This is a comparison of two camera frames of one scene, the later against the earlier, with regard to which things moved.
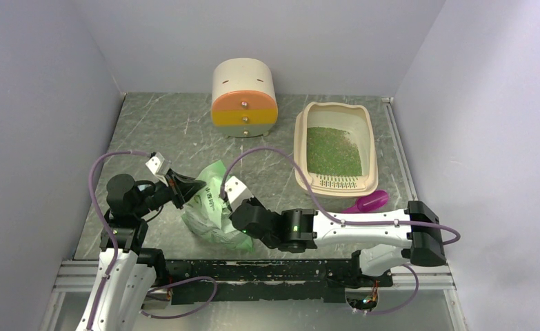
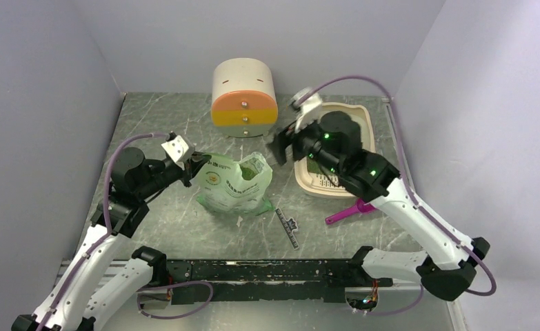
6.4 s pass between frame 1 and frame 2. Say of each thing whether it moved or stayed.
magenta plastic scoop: stayed
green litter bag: moved
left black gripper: moved
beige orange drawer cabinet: stayed
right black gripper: moved
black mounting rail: stayed
